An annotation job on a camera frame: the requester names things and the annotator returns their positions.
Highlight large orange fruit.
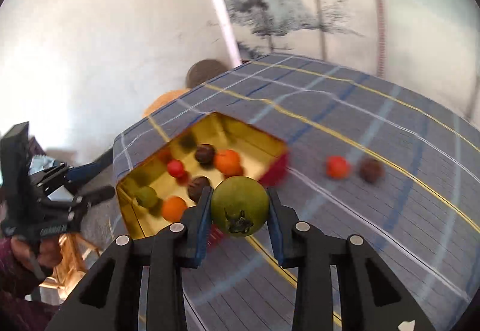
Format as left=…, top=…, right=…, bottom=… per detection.
left=161, top=196, right=188, bottom=223

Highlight orange mandarin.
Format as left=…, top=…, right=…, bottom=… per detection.
left=214, top=149, right=243, bottom=177

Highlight dark brown fruit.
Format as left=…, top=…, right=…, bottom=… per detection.
left=359, top=157, right=385, bottom=184
left=187, top=176, right=212, bottom=203

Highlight green tomato with stem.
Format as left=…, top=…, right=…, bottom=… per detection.
left=211, top=176, right=269, bottom=237

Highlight blue grey plaid tablecloth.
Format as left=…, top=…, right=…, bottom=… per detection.
left=113, top=54, right=479, bottom=330

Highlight wooden stool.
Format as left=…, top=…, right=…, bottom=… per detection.
left=40, top=233, right=103, bottom=300

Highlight orange round cushion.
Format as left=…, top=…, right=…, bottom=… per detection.
left=143, top=89, right=190, bottom=117

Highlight person left hand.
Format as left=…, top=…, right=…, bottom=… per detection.
left=10, top=237, right=63, bottom=271

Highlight gold tin box red sides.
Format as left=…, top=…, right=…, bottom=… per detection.
left=116, top=112, right=289, bottom=239

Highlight grey round cushion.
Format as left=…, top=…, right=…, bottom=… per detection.
left=185, top=59, right=229, bottom=89

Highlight painted landscape folding screen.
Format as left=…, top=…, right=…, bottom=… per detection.
left=224, top=0, right=479, bottom=123

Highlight red tomato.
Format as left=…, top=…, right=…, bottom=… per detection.
left=167, top=159, right=186, bottom=178
left=325, top=155, right=351, bottom=180

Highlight large dark maroon fruit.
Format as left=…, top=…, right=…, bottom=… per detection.
left=194, top=144, right=216, bottom=167

